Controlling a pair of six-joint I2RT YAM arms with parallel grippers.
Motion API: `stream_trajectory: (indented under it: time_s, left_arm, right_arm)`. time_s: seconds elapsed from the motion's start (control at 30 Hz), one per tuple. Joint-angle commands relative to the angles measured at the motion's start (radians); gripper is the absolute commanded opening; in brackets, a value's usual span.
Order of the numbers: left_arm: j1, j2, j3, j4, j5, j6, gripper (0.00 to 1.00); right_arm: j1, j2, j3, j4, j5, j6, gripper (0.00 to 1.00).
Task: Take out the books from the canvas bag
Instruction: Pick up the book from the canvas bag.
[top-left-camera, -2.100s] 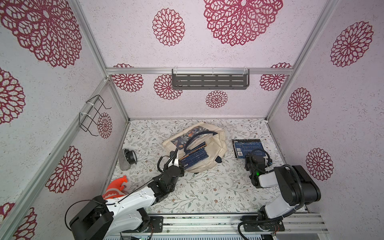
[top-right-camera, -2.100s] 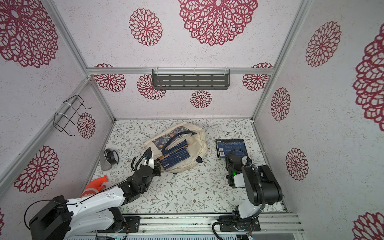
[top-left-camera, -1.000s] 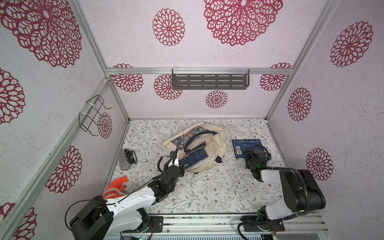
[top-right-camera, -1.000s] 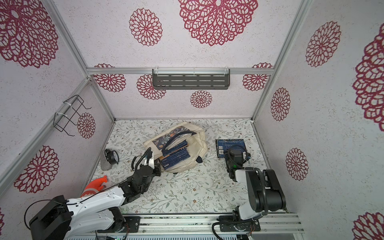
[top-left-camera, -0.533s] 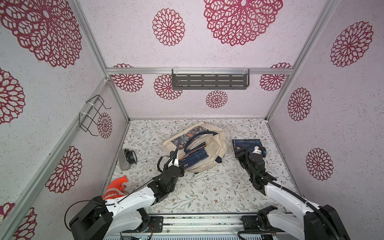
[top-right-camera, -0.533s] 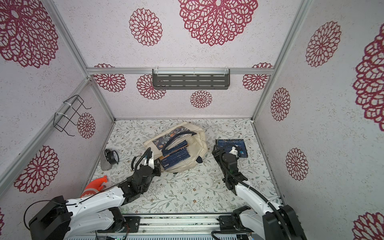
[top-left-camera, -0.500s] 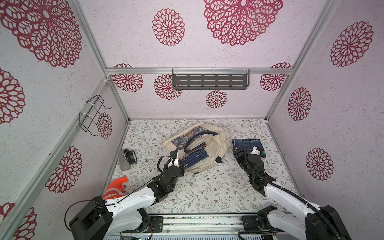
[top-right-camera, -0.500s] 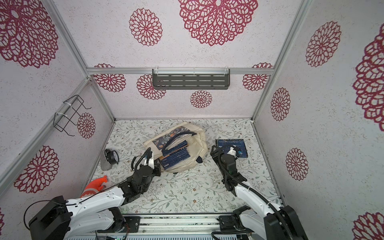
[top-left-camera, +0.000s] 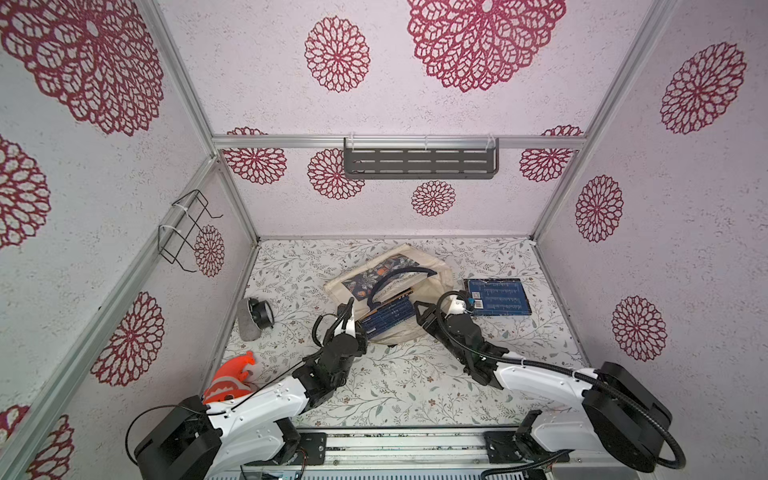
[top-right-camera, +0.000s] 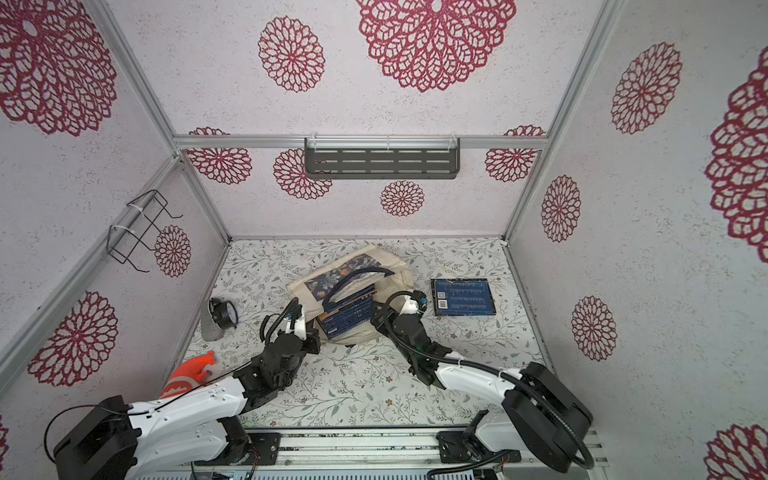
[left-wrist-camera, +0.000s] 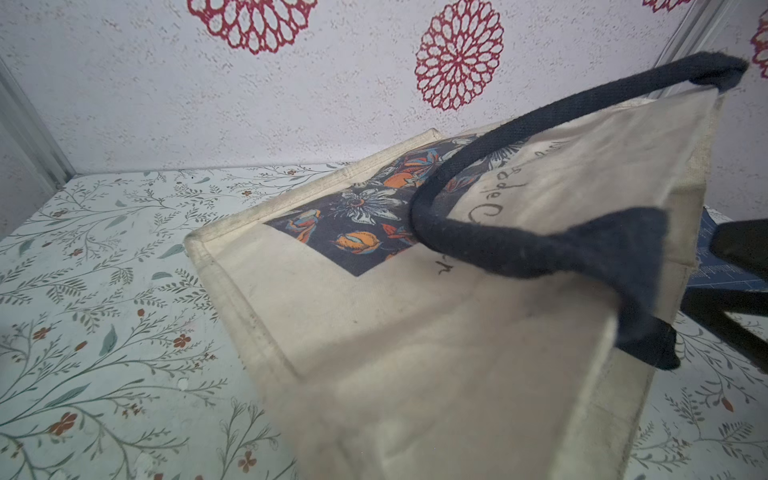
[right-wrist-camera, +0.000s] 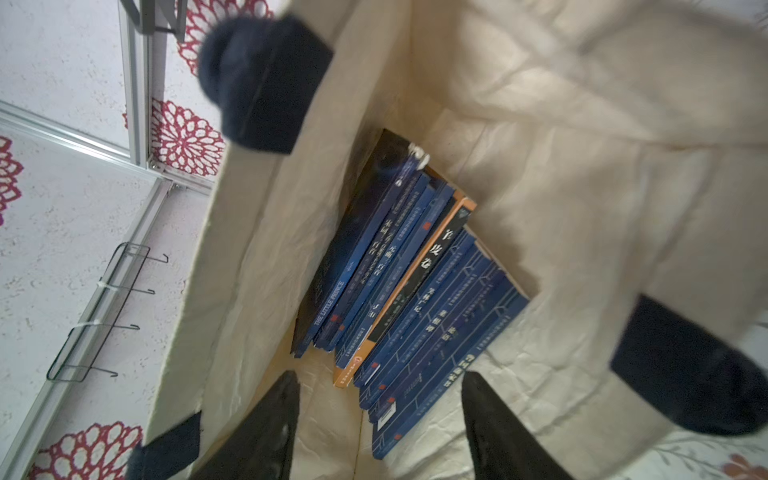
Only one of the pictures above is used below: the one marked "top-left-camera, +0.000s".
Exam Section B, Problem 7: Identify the blue book with barcode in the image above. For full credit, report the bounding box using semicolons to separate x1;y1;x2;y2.
464;278;532;317

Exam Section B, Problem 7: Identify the stack of blue books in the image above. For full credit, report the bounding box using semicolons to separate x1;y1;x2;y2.
360;288;416;340

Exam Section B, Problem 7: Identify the cream canvas tote bag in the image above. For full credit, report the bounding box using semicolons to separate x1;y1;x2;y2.
324;244;455;346

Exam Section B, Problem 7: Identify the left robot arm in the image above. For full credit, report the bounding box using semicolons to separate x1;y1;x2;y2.
129;302;367;479

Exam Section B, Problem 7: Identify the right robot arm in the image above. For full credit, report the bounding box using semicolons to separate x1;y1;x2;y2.
414;291;687;473

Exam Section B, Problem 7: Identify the red toy figure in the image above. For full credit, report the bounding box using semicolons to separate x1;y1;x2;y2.
202;351;256;404

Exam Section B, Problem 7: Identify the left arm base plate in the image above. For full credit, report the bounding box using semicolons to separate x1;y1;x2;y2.
248;432;328;467

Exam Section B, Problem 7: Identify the aluminium rail frame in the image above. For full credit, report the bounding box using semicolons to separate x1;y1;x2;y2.
203;424;658;480

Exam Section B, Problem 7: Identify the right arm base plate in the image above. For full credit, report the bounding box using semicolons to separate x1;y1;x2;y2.
483;427;571;464

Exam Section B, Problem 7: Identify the grey slotted wall shelf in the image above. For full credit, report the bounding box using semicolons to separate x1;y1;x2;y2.
342;138;499;180

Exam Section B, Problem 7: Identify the black wire wall rack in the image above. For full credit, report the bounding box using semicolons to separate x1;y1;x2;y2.
156;189;223;273

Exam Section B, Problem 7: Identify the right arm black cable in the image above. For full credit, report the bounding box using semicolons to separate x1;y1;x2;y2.
434;290;688;480

